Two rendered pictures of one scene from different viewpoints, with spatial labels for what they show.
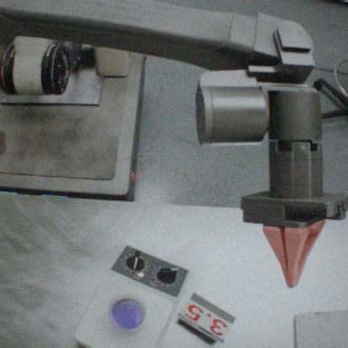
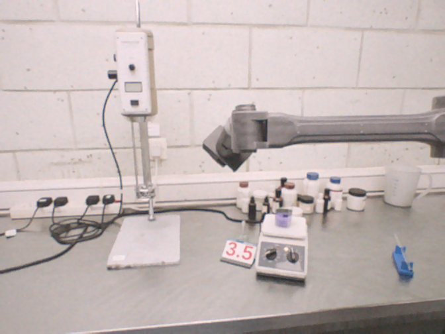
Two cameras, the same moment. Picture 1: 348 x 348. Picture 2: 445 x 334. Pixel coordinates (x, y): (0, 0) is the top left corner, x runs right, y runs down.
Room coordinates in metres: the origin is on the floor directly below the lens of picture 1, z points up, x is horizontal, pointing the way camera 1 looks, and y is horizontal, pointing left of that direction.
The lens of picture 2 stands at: (0.88, -0.16, 1.24)
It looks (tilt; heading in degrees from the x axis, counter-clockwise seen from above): 16 degrees down; 178
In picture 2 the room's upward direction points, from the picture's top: straight up
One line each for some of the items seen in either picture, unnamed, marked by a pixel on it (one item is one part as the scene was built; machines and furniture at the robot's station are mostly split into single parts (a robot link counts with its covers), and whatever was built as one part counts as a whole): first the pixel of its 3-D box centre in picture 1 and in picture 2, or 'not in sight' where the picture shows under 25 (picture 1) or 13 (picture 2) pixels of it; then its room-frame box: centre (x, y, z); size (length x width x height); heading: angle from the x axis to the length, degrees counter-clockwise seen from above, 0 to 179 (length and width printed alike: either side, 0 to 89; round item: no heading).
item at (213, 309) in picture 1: (207, 317); (238, 252); (0.12, -0.09, 0.77); 0.09 x 0.06 x 0.04; 63
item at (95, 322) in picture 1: (124, 321); (284, 225); (0.08, 0.04, 0.83); 0.12 x 0.12 x 0.01; 75
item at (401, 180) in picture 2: not in sight; (404, 185); (-0.26, 0.61, 0.82); 0.18 x 0.13 x 0.15; 44
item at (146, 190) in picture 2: not in sight; (142, 157); (-0.01, -0.37, 1.02); 0.07 x 0.07 x 0.25
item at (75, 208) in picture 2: not in sight; (68, 207); (-0.20, -0.71, 0.77); 0.40 x 0.06 x 0.04; 96
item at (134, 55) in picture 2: not in sight; (134, 76); (0.01, -0.37, 1.25); 0.15 x 0.11 x 0.24; 6
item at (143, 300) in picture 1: (129, 314); (283, 213); (0.09, 0.03, 0.87); 0.06 x 0.05 x 0.08; 131
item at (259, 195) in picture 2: not in sight; (259, 200); (-0.23, 0.02, 0.78); 0.06 x 0.06 x 0.07
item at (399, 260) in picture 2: not in sight; (402, 258); (0.16, 0.36, 0.77); 0.10 x 0.03 x 0.04; 160
